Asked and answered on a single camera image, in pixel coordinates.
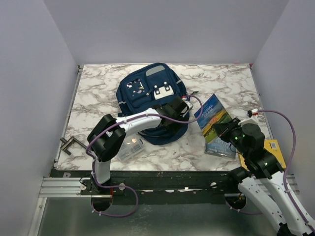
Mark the Animal Farm blue book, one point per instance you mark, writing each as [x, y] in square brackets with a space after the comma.
[213, 112]

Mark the navy blue student backpack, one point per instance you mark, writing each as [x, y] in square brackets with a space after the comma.
[155, 84]

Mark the aluminium extrusion frame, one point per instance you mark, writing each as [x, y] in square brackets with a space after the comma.
[58, 187]

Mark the clear plastic parts box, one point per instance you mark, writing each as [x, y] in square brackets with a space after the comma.
[131, 146]

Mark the dark blue hardcover book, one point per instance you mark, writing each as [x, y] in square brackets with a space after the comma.
[219, 148]

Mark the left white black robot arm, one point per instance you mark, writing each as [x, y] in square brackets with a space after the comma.
[159, 124]

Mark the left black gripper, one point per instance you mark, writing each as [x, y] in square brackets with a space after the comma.
[176, 128]

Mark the yellow notebook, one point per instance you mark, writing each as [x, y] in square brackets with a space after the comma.
[273, 152]

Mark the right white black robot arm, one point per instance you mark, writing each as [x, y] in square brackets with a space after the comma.
[263, 179]

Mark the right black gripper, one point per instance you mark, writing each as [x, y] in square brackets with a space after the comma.
[222, 128]

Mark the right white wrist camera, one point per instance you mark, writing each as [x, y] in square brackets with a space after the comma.
[252, 117]

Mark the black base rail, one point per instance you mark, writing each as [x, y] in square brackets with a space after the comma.
[152, 187]

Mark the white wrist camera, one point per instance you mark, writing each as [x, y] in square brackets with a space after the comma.
[188, 103]
[252, 117]

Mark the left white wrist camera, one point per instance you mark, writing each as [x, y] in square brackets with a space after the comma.
[188, 103]

